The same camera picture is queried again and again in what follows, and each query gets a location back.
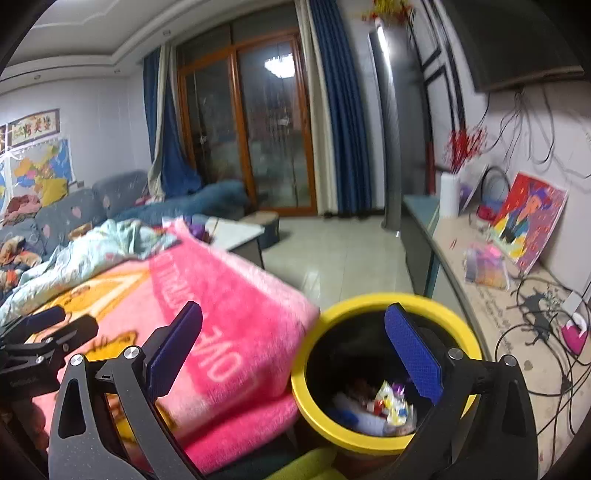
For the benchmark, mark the yellow-green cloth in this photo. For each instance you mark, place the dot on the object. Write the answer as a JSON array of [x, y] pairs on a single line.
[[304, 464]]

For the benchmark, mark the colourful woman portrait painting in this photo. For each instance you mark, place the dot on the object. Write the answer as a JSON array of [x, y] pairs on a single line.
[[531, 221]]

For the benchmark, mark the pink cartoon fleece blanket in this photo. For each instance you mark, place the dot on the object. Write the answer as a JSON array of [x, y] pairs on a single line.
[[231, 300]]

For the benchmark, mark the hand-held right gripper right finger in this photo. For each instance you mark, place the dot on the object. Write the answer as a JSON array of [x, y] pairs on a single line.
[[413, 355]]

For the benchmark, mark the wooden sliding glass door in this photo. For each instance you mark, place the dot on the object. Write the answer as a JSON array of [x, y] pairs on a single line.
[[258, 129]]

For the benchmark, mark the wall map poster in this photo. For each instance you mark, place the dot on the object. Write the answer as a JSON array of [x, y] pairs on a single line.
[[41, 164]]

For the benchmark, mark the patterned clothes heap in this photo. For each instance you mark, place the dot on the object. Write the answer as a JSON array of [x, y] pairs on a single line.
[[18, 258]]

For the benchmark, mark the pile of red clothes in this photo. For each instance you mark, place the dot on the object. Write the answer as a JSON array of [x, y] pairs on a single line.
[[23, 205]]

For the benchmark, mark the red berry branches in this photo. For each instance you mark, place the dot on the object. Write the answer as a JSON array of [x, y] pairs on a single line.
[[464, 147]]

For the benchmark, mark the beige printed cabinet mat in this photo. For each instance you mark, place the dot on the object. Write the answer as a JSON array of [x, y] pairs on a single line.
[[489, 314]]

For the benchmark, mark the pink bead tray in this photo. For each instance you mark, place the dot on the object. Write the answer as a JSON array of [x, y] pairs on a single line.
[[490, 251]]

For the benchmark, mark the white power adapter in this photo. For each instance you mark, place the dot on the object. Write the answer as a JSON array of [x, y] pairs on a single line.
[[575, 304]]

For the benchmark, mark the black wall television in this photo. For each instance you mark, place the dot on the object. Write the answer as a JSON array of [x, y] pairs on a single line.
[[508, 41]]

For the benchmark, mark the purple framed picture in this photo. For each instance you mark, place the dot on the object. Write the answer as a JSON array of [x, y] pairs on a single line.
[[471, 191]]

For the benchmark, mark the round blue pouf stool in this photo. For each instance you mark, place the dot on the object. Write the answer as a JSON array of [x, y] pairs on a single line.
[[268, 226]]

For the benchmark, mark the white top coffee table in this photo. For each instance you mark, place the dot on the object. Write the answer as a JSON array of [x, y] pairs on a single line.
[[235, 237]]

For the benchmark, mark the purple plastic bag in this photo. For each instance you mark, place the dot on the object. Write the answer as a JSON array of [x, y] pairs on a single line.
[[199, 229]]

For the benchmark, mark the blue and beige curtain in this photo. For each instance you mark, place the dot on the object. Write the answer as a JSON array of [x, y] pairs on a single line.
[[173, 138], [341, 115]]

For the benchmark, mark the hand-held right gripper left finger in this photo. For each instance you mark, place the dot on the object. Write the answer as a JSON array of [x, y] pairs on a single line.
[[173, 355]]

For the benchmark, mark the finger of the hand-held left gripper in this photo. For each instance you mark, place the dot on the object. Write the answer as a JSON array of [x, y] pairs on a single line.
[[69, 334], [44, 317]]

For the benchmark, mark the pink white small appliance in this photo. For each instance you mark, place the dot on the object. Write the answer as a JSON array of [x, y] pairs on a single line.
[[575, 337]]

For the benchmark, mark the silver tower air conditioner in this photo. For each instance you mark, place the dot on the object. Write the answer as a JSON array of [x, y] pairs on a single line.
[[392, 138]]

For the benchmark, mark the yellow red artificial flowers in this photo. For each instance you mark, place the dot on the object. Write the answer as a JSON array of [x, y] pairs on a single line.
[[388, 9]]

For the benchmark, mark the light blue printed quilt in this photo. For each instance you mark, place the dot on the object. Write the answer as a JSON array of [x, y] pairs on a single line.
[[92, 249]]

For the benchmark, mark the blue heart print sofa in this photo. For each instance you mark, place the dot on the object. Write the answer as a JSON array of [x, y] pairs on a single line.
[[124, 194]]

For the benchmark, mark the clear bead organiser box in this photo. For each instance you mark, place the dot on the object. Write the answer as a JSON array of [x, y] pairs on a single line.
[[485, 272]]

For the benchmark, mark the yellow rimmed black trash bin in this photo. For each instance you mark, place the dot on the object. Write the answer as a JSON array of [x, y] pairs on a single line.
[[383, 302]]

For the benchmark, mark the white ribbed vase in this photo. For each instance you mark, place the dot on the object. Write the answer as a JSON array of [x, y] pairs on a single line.
[[450, 196]]

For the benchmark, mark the printed snack bag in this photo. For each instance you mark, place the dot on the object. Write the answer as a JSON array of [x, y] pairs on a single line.
[[392, 401]]

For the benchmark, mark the framed embroidery wall picture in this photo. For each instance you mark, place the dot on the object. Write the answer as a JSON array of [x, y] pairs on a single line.
[[34, 129], [2, 138]]

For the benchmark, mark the long tv cabinet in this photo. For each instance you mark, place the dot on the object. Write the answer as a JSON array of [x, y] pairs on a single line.
[[420, 240]]

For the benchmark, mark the blue wrapper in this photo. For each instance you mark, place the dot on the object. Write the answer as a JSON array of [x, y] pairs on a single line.
[[344, 408]]

